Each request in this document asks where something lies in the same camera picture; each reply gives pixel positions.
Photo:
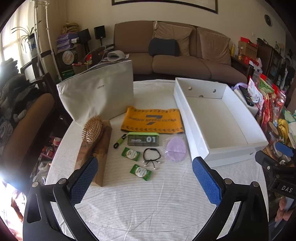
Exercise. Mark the plain cardboard carton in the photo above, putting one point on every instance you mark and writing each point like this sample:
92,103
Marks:
247,49

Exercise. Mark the white striped tablecloth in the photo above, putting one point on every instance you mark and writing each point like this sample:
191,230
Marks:
138,208

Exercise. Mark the glass jar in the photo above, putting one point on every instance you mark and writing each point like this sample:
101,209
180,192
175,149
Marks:
272,133

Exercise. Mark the purple plastic container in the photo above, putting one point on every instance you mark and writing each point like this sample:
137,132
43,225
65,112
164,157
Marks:
237,86

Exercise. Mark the round tin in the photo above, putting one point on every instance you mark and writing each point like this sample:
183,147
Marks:
69,58

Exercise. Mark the white coat stand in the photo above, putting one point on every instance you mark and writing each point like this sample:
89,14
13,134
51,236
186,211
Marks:
49,34

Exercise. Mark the leaf print cushion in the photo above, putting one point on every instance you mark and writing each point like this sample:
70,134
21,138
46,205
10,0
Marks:
290,115

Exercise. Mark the brown sofa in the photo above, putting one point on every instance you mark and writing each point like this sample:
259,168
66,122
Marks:
175,64

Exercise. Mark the wooden hairbrush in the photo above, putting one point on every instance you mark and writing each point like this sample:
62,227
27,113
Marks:
92,129

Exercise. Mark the black speaker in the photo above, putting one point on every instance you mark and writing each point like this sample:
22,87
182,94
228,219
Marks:
84,36
99,32

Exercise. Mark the pile of clothes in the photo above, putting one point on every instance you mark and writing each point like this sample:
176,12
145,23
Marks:
13,92

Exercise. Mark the black remote control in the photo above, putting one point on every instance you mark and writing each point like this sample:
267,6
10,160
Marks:
246,95

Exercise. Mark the dark lumbar pillow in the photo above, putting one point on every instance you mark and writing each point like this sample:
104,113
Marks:
164,47

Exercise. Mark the wooden cabinet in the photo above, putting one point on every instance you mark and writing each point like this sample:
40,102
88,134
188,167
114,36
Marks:
269,60

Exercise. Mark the green snack bag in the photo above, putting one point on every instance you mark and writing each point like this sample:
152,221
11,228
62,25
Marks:
266,87

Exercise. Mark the small green packet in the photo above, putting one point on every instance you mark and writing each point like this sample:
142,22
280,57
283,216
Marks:
140,172
130,153

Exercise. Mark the stack of purple boxes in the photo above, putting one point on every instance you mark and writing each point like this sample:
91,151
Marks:
67,41

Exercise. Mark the brown printed cardboard box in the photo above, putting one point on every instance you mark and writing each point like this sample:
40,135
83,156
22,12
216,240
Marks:
103,162

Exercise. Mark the person's right hand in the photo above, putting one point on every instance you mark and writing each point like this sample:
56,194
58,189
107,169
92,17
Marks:
283,210

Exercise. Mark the potted plant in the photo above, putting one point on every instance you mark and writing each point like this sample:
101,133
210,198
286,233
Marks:
30,41

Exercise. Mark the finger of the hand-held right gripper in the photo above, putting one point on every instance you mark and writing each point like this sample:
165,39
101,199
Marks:
285,149
266,158

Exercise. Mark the white fabric pouch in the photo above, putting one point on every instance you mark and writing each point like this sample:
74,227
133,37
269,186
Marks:
97,92

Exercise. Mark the green pill case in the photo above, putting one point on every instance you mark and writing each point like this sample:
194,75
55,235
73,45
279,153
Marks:
143,140

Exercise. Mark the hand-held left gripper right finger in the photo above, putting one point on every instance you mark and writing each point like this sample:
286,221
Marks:
207,183

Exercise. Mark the wooden chair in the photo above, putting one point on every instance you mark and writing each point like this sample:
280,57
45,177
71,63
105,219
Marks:
30,120

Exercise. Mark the bunch of bananas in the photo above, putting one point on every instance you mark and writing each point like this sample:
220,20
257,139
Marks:
284,129

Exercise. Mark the beige cushion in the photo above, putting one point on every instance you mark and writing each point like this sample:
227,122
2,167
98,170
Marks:
215,46
178,34

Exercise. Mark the round wall clock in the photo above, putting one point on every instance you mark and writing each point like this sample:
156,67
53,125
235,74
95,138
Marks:
268,20

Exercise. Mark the framed wall picture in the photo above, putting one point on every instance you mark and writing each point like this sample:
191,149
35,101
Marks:
161,4

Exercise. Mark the white cardboard box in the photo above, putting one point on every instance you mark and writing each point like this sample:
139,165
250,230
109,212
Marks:
219,115

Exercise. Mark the yellow printed towel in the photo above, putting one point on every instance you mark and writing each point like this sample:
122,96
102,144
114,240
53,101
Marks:
150,122

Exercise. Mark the white red snack bag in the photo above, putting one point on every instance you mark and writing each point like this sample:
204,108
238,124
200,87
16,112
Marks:
253,91

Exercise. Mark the yellow bottle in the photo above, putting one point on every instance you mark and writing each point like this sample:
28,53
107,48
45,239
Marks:
232,49

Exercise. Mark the pile of red snack packets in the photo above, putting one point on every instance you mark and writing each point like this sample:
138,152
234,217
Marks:
270,109

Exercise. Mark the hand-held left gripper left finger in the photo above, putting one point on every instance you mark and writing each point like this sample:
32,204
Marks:
84,182

